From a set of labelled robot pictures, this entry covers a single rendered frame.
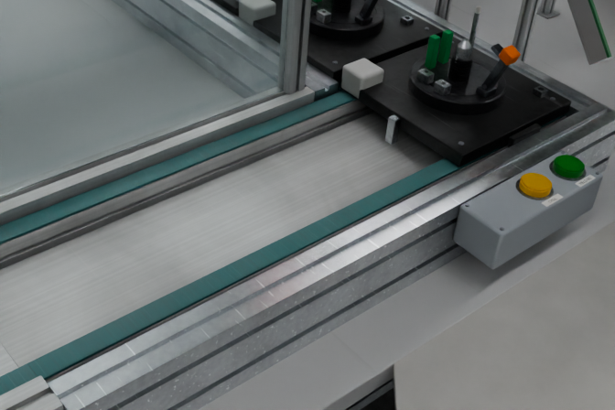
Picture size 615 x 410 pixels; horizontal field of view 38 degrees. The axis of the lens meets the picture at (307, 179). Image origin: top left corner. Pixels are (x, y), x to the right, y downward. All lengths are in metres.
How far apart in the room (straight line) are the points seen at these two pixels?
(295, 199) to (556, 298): 0.36
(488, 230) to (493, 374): 0.17
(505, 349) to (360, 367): 0.18
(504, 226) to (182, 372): 0.43
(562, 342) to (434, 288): 0.17
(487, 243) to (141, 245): 0.42
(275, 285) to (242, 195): 0.21
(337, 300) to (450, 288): 0.18
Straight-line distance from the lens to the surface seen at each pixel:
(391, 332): 1.09
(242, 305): 0.97
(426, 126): 1.24
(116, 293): 1.04
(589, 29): 1.42
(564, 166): 1.22
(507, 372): 1.08
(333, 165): 1.23
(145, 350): 0.92
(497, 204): 1.14
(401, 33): 1.46
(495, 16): 1.83
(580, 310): 1.18
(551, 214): 1.18
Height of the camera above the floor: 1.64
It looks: 37 degrees down
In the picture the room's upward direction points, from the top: 5 degrees clockwise
